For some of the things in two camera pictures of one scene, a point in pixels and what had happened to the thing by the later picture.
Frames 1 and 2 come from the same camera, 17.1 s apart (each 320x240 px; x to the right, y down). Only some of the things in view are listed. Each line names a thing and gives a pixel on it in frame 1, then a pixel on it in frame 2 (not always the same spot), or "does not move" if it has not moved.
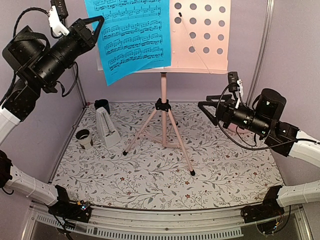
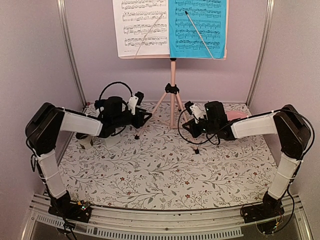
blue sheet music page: x=136 y=35 to x=197 y=28
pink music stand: x=199 y=44 to x=173 y=88
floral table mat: x=173 y=155 does not move
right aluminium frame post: x=262 y=53 does not move
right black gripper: x=225 y=108 to x=195 y=131
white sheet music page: x=99 y=65 to x=142 y=27
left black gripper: x=86 y=37 to x=139 y=122
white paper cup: x=83 y=136 does not move
